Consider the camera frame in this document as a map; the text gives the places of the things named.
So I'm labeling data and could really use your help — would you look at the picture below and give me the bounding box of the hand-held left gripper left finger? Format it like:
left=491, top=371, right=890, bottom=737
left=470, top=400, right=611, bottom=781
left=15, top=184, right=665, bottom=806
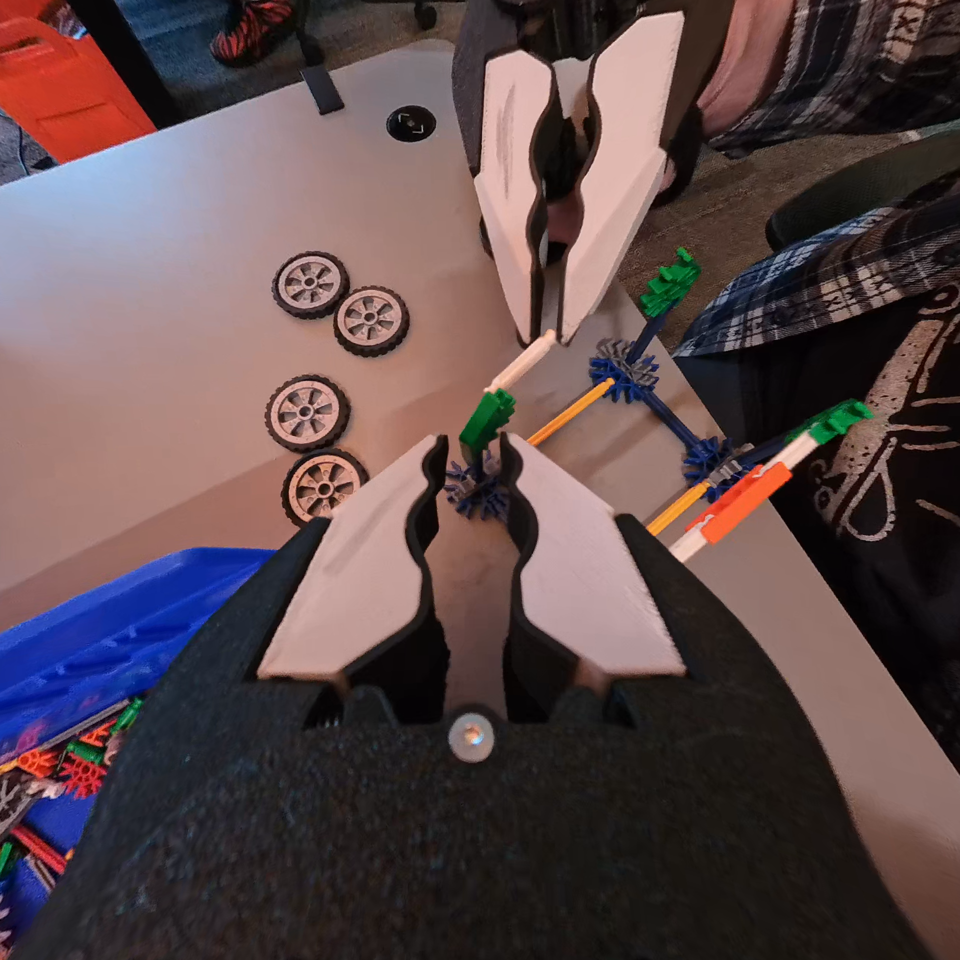
left=257, top=435, right=448, bottom=684

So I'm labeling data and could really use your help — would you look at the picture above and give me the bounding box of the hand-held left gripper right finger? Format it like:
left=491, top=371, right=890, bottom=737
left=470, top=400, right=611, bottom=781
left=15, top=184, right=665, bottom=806
left=503, top=432, right=687, bottom=681

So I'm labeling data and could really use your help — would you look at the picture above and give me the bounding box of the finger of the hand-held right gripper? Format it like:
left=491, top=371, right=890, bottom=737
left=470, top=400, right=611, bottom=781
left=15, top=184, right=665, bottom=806
left=474, top=50, right=568, bottom=346
left=558, top=8, right=685, bottom=324

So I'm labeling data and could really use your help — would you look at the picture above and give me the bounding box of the green toy connector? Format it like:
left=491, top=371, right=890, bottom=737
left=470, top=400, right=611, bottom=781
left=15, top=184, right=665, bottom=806
left=459, top=387, right=519, bottom=459
left=806, top=398, right=876, bottom=445
left=638, top=248, right=702, bottom=319

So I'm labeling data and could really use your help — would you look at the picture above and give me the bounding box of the orange toy connector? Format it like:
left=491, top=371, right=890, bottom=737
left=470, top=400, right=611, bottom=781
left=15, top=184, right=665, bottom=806
left=698, top=462, right=793, bottom=546

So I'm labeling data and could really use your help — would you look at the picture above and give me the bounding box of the white toy rod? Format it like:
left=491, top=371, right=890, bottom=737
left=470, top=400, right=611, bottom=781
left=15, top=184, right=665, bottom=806
left=491, top=330, right=561, bottom=394

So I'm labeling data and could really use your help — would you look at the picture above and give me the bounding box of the blue yellow toy rod frame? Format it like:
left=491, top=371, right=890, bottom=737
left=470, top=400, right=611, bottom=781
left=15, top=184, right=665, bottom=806
left=444, top=248, right=876, bottom=564

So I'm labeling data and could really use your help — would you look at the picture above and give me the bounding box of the blue bin with white label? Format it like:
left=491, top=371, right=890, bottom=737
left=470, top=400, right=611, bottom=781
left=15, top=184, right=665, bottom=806
left=0, top=546, right=280, bottom=931

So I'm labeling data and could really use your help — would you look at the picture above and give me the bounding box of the pile of colourful toy pieces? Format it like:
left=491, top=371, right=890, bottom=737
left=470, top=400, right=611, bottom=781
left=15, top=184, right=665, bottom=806
left=0, top=693, right=147, bottom=901

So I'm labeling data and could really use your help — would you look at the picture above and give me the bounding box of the person's right forearm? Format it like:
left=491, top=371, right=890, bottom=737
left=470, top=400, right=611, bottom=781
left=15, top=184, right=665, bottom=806
left=708, top=0, right=960, bottom=159

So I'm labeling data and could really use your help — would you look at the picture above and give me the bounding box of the person's right hand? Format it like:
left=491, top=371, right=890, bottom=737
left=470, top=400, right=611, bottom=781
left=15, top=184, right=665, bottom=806
left=698, top=0, right=796, bottom=139

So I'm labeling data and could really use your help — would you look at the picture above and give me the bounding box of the black desk grommet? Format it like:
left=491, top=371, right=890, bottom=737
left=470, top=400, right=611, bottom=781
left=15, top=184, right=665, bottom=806
left=386, top=105, right=438, bottom=144

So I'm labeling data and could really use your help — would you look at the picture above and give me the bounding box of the black chair armrest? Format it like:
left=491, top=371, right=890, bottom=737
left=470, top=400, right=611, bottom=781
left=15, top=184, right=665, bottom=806
left=765, top=128, right=960, bottom=253

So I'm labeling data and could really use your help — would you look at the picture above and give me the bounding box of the person's plaid shirt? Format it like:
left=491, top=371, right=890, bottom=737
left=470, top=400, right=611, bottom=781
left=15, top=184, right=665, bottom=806
left=675, top=180, right=960, bottom=361

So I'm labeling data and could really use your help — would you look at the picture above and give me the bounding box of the person's dark printed shirt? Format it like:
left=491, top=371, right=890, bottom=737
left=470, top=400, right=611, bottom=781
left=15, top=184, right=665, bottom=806
left=683, top=285, right=960, bottom=781

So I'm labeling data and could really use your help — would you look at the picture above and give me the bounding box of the orange bag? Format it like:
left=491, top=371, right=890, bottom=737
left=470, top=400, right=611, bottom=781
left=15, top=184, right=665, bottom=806
left=0, top=12, right=159, bottom=163

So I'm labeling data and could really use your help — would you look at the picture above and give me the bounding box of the black metal post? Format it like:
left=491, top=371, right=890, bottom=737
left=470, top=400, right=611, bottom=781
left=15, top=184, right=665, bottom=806
left=68, top=0, right=184, bottom=133

